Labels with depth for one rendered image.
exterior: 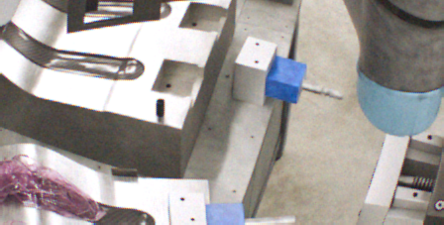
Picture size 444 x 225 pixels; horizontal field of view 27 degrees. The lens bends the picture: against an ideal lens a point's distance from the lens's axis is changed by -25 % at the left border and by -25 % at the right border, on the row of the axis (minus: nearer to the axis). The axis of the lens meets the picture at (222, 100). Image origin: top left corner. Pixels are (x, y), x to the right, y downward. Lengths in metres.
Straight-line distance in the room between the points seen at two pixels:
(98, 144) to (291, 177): 1.15
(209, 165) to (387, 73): 0.69
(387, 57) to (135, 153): 0.67
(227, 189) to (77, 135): 0.18
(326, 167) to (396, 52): 1.80
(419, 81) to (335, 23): 2.15
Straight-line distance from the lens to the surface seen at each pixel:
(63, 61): 1.28
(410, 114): 0.62
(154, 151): 1.22
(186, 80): 1.27
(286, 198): 2.31
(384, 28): 0.59
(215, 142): 1.30
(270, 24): 1.45
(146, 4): 0.52
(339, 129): 2.47
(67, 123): 1.24
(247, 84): 1.33
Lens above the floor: 1.73
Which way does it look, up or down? 44 degrees down
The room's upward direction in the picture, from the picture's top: 4 degrees clockwise
